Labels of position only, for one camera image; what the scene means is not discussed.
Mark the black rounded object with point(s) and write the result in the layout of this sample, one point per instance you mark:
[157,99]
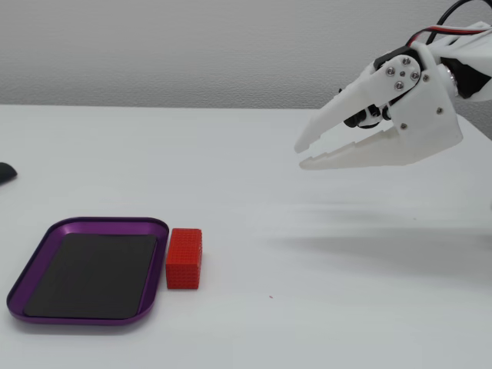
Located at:
[5,173]

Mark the purple metal tray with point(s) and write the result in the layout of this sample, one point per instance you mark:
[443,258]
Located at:
[34,253]

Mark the black tray mat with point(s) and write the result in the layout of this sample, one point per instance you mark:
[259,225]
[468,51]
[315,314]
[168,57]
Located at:
[92,276]

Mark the white gripper with motor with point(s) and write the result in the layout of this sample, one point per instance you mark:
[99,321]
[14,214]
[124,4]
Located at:
[427,111]

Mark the red studded block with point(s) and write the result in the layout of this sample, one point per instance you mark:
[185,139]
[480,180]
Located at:
[183,261]

